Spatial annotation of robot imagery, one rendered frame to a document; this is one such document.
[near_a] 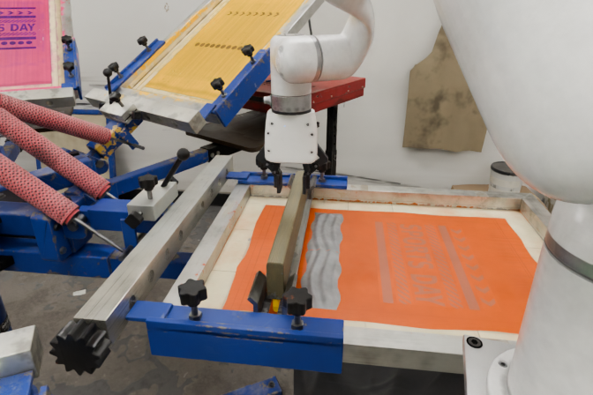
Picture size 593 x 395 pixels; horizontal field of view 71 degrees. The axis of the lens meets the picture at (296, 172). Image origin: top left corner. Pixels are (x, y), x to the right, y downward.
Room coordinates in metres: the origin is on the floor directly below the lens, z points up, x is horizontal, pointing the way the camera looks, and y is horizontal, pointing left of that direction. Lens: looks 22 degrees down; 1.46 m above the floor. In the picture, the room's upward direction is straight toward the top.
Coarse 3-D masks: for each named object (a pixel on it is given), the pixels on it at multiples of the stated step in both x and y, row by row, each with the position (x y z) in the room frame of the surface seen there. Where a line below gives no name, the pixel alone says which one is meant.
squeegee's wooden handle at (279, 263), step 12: (300, 180) 0.92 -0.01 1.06; (300, 192) 0.85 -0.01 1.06; (288, 204) 0.79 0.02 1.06; (300, 204) 0.81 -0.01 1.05; (288, 216) 0.73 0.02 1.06; (300, 216) 0.81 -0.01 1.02; (288, 228) 0.69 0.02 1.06; (276, 240) 0.64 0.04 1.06; (288, 240) 0.65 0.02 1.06; (276, 252) 0.60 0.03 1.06; (288, 252) 0.62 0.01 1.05; (276, 264) 0.57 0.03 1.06; (288, 264) 0.62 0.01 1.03; (276, 276) 0.57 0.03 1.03; (288, 276) 0.62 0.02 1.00; (276, 288) 0.57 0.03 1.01
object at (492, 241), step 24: (264, 216) 0.93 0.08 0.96; (312, 216) 0.93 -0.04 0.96; (360, 216) 0.93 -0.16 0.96; (384, 216) 0.93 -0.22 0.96; (408, 216) 0.93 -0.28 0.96; (432, 216) 0.93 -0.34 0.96; (456, 216) 0.93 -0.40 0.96; (264, 240) 0.81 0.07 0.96; (360, 240) 0.81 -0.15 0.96; (480, 240) 0.81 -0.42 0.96; (504, 240) 0.81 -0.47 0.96; (504, 264) 0.72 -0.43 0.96; (528, 264) 0.72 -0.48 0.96
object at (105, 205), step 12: (96, 204) 0.83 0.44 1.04; (108, 204) 0.83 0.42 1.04; (120, 204) 0.83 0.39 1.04; (96, 216) 0.80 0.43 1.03; (108, 216) 0.79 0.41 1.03; (120, 216) 0.79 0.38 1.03; (96, 228) 0.80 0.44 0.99; (108, 228) 0.79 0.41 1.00; (120, 228) 0.79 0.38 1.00; (144, 228) 0.78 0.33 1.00
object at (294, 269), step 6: (306, 204) 0.92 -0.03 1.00; (306, 210) 0.88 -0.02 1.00; (306, 216) 0.85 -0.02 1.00; (306, 222) 0.83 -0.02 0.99; (300, 228) 0.80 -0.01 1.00; (300, 234) 0.77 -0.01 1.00; (300, 240) 0.75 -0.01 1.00; (300, 246) 0.73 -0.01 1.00; (294, 252) 0.70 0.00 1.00; (300, 252) 0.70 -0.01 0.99; (294, 258) 0.68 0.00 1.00; (294, 264) 0.66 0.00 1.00; (294, 270) 0.64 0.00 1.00
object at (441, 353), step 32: (256, 192) 1.04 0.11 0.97; (288, 192) 1.03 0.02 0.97; (320, 192) 1.02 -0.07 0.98; (352, 192) 1.01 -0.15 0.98; (384, 192) 1.00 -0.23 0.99; (416, 192) 0.99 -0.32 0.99; (448, 192) 0.99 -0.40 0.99; (480, 192) 0.99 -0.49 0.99; (512, 192) 0.99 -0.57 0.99; (224, 224) 0.83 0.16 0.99; (544, 224) 0.83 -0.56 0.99; (192, 256) 0.70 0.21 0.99; (352, 352) 0.47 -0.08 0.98; (384, 352) 0.46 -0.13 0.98; (416, 352) 0.46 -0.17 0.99; (448, 352) 0.45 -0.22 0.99
